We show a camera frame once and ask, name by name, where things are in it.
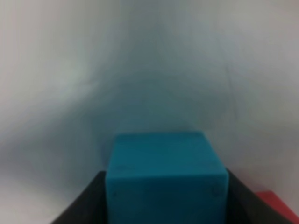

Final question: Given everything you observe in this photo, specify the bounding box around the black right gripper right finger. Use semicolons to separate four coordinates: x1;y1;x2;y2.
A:
226;170;293;224

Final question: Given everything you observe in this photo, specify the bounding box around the blue cube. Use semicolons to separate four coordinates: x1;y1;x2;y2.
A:
105;132;229;224

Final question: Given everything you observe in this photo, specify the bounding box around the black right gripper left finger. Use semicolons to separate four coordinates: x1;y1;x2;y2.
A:
52;171;108;224

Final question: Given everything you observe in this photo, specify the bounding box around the red cube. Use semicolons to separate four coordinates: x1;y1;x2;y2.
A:
256;190;299;224

